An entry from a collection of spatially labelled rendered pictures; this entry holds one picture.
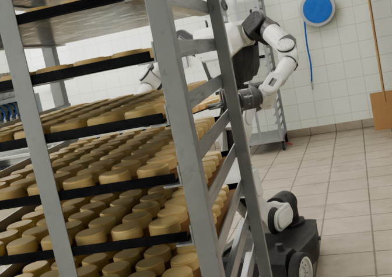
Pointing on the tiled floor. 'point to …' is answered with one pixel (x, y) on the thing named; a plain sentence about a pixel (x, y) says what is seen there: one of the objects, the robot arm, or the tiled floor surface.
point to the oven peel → (384, 106)
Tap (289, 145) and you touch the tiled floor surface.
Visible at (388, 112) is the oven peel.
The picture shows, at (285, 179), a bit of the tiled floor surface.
